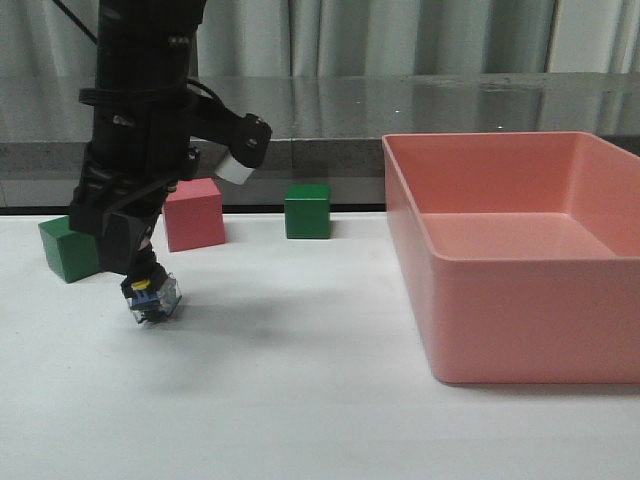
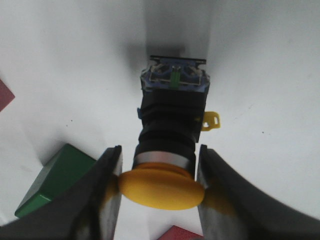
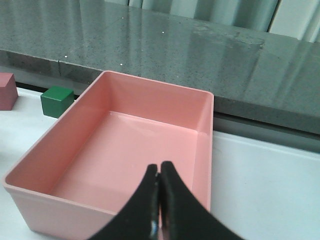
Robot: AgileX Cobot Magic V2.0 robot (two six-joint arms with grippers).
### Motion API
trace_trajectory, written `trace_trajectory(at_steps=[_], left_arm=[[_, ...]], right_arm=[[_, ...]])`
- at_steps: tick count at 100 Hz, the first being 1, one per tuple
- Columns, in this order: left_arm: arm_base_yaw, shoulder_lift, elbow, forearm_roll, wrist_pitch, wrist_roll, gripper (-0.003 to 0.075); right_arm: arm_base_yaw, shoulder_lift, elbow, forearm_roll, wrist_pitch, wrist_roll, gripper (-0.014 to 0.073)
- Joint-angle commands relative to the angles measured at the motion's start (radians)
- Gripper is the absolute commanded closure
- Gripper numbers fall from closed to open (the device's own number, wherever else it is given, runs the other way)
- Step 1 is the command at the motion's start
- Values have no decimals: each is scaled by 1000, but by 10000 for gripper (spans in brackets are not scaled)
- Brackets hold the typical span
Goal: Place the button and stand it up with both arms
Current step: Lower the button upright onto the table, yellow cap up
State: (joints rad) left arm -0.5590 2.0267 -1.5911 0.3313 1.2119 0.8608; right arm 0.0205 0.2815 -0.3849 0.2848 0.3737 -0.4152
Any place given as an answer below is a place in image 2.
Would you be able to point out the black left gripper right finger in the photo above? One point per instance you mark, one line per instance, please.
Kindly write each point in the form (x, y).
(235, 209)

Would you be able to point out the right green wooden cube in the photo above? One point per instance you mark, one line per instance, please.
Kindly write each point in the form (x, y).
(178, 233)

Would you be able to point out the yellow push button switch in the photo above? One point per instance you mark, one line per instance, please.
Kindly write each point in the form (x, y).
(173, 115)

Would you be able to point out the left green wooden cube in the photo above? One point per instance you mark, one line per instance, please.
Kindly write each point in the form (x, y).
(60, 173)

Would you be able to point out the green wooden cube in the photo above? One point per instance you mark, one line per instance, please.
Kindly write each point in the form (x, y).
(178, 233)
(60, 173)

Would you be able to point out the pink wooden cube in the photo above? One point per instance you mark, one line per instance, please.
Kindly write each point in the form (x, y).
(6, 96)

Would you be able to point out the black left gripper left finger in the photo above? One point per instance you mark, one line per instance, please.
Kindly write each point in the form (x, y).
(87, 211)

